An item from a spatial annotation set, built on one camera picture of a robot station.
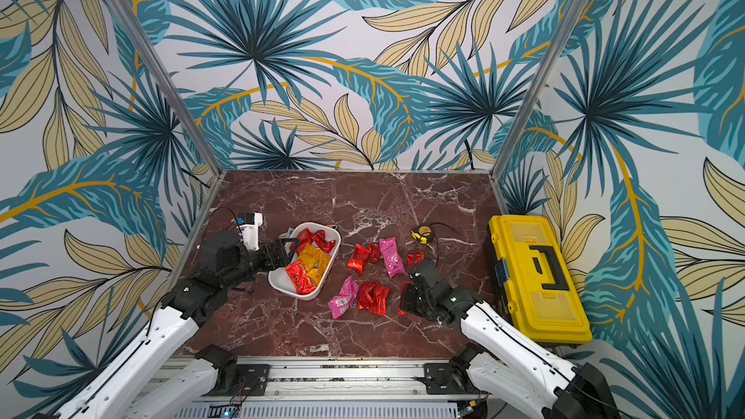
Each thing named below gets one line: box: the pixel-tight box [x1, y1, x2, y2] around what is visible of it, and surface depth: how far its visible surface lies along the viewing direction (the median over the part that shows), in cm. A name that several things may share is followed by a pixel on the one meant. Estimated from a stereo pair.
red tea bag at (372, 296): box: [356, 281, 390, 316], surface depth 87 cm
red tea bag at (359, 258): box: [346, 243, 370, 275], surface depth 94 cm
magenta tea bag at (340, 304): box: [327, 275, 359, 320], surface depth 85 cm
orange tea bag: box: [298, 243, 331, 287], surface depth 92 cm
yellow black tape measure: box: [410, 225, 432, 245], surface depth 102 cm
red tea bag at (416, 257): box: [406, 251, 424, 268], surface depth 94 cm
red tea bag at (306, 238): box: [295, 227, 336, 255], surface depth 99 cm
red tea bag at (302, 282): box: [285, 259, 318, 295], surface depth 90 cm
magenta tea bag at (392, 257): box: [379, 236, 406, 279], surface depth 94 cm
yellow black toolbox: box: [484, 214, 593, 347], surface depth 77 cm
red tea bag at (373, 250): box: [366, 242, 382, 264], surface depth 97 cm
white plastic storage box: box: [267, 222, 342, 301], surface depth 92 cm
